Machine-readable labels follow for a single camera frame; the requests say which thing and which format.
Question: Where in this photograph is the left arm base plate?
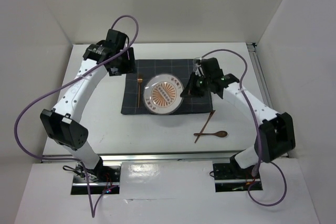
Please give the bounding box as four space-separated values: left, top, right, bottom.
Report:
62 163 121 195

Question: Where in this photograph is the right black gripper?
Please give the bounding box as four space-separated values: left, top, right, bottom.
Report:
182 72 212 98

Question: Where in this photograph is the copper knife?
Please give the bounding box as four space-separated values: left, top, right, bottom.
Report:
194 110 216 144

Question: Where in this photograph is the small clear glass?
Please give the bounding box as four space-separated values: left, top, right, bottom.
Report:
193 58 201 72

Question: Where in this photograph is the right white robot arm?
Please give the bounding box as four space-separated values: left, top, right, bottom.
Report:
181 58 296 178

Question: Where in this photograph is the aluminium frame rail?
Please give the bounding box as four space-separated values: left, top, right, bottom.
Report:
246 41 289 159

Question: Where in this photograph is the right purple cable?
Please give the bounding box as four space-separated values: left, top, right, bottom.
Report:
201 48 287 206

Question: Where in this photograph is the copper fork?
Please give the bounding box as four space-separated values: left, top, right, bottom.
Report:
137 73 143 109

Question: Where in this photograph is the dark grey checked cloth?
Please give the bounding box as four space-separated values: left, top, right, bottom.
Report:
121 59 213 115

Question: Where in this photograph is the patterned ceramic plate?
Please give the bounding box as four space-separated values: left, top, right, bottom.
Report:
143 73 184 115

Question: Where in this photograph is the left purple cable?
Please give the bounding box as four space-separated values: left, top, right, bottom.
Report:
14 15 139 218

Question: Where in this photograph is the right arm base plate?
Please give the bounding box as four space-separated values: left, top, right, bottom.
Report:
209 163 263 193

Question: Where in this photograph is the brown wooden spoon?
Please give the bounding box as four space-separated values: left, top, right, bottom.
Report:
194 131 228 137

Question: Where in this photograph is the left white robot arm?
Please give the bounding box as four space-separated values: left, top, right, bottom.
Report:
40 29 137 182

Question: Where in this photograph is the purple cable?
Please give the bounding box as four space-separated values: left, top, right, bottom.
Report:
201 48 287 206
14 15 139 218

